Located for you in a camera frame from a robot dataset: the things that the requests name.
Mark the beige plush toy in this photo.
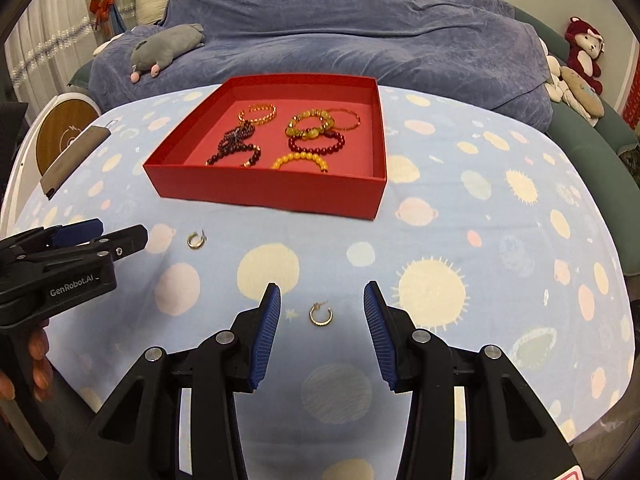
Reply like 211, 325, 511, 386
542, 52, 606, 126

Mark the yellow-green jade bead bracelet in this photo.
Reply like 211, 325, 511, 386
285, 108, 335, 141

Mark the dark red plush monkey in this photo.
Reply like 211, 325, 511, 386
565, 16, 606, 95

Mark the yellow amber bead bracelet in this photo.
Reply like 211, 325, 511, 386
270, 152, 331, 173

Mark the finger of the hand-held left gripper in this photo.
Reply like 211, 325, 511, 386
0, 219, 104, 261
20, 225, 150, 267

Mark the dark red bead bracelet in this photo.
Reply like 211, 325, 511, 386
287, 130, 347, 155

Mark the person's left hand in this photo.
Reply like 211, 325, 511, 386
0, 327, 52, 402

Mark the red wall hanging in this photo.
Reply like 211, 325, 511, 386
620, 50, 640, 131

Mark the green sofa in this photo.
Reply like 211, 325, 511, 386
515, 7, 640, 156

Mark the thin gold bangle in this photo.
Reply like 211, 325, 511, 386
327, 107, 362, 133

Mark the grey plush mouse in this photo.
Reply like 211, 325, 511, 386
129, 24, 206, 83

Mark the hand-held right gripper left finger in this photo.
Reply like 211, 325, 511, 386
59, 282, 282, 480

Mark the grey slim case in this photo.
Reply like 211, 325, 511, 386
40, 120, 120, 200

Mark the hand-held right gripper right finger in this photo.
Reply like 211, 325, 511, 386
363, 280, 583, 480

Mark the red ribbon bow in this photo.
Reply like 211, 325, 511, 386
89, 0, 118, 36

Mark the white round wooden-top device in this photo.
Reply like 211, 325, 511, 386
35, 92, 103, 181

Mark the dark purple multi-wrap bead bracelet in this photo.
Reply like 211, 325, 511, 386
206, 124, 257, 166

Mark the light blue planet-print cloth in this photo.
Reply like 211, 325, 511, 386
0, 82, 636, 480

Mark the gold chain bracelet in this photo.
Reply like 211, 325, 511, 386
238, 102, 278, 126

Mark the white curtain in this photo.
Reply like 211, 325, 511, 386
5, 0, 131, 111

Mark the blue-grey blanket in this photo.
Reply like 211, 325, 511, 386
87, 0, 555, 128

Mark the gold hoop ring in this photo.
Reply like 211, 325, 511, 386
308, 302, 333, 327

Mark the red cardboard box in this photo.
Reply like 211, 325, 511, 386
143, 75, 388, 222

